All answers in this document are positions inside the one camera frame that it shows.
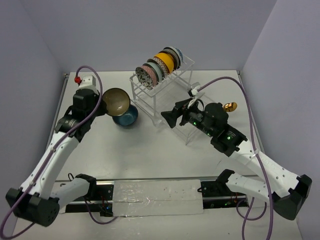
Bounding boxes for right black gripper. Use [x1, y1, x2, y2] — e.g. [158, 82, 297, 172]
[160, 96, 215, 137]

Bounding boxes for beige bowl black rim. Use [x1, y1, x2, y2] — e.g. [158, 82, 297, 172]
[102, 87, 131, 117]

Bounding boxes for pink patterned bowl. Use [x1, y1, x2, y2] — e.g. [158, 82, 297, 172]
[142, 63, 158, 87]

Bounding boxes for dark blue ceramic bowl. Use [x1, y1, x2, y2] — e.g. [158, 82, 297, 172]
[112, 104, 139, 127]

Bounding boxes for red patterned white bowl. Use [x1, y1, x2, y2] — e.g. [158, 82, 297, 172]
[152, 56, 169, 78]

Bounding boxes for leaf patterned bowl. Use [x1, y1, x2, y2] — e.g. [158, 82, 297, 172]
[135, 66, 153, 90]

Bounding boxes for light green ceramic bowl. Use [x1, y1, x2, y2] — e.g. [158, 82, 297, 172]
[147, 58, 164, 82]

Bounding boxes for yellow bowl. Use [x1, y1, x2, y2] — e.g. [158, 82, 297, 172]
[154, 52, 174, 74]

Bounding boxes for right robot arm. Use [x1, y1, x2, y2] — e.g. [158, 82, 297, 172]
[161, 98, 312, 221]

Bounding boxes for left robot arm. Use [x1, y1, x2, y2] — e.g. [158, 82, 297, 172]
[5, 88, 106, 227]

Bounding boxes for gold metal spoon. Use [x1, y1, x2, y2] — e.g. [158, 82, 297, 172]
[223, 102, 238, 113]

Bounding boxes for clear taped plastic sheet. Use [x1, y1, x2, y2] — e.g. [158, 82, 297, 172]
[112, 179, 204, 217]

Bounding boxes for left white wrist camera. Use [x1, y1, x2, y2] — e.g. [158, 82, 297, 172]
[74, 75, 98, 94]

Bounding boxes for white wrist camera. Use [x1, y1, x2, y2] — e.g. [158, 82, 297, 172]
[187, 85, 205, 109]
[74, 75, 98, 94]

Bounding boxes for white wire dish rack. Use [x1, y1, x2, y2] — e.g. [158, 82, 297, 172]
[124, 46, 221, 146]

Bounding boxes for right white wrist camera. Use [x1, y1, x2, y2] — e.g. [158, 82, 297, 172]
[187, 85, 205, 109]

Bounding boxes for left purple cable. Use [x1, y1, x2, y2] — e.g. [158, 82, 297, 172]
[0, 65, 118, 240]

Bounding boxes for purple cable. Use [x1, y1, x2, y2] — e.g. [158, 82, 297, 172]
[192, 76, 274, 240]
[0, 65, 118, 240]

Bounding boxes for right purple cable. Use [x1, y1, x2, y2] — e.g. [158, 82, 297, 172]
[192, 76, 274, 240]

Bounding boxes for black mounting rail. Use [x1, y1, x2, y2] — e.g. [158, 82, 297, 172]
[65, 179, 248, 217]

